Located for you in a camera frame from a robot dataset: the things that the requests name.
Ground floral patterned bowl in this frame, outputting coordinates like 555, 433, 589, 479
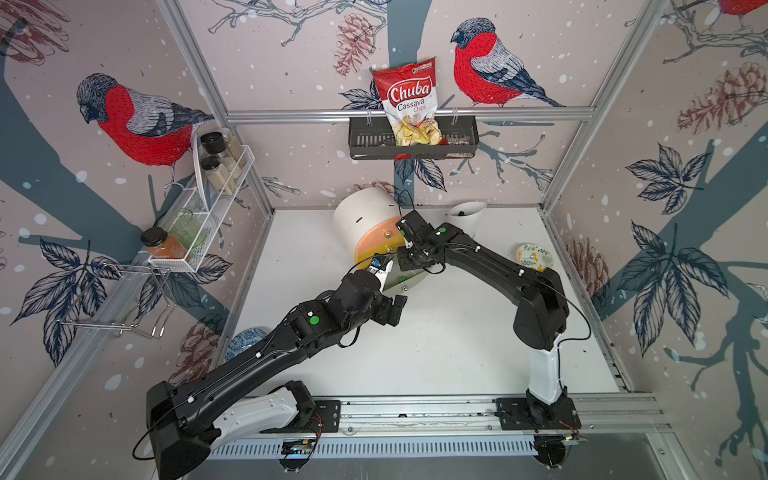
515, 243, 554, 272

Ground orange sauce jar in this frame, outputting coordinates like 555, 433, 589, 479
140, 226, 187, 259

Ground white wire wall shelf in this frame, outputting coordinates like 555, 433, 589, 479
149, 143, 255, 273

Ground dark-lid spice jar back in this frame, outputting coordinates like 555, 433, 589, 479
200, 131, 237, 171

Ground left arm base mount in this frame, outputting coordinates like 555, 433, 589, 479
261, 399, 341, 434

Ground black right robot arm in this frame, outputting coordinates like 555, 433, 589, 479
396, 211, 570, 406

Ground dark-lid spice jar front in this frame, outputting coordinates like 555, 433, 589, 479
200, 156, 235, 196

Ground dark-lid spice jar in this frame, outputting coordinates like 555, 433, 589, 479
200, 131, 237, 171
200, 156, 235, 196

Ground blue patterned bowl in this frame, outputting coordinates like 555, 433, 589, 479
225, 327, 268, 361

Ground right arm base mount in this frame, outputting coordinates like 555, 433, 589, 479
495, 394, 581, 431

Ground green glass cup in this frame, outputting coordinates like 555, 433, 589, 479
158, 208, 206, 251

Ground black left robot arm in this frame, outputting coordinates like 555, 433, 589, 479
146, 270, 407, 479

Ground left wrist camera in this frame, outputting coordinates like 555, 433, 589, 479
367, 254, 392, 292

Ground white round drawer cabinet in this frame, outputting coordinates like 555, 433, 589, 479
332, 187, 400, 254

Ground red Chuba chips bag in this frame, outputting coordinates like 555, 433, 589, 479
373, 58, 443, 147

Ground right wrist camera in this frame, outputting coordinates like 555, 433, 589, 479
398, 219, 415, 249

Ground grey-green bottom drawer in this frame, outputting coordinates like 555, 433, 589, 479
383, 262, 428, 297

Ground black wall basket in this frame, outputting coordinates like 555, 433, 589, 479
348, 117, 479, 160

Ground white ceramic utensil cup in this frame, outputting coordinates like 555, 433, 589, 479
446, 201, 487, 238

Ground orange top drawer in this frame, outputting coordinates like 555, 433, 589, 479
358, 217, 404, 243

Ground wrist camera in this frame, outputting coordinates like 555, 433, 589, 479
398, 219, 415, 249
367, 254, 392, 292

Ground metal wire hook rack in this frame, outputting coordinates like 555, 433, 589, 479
56, 265, 177, 340

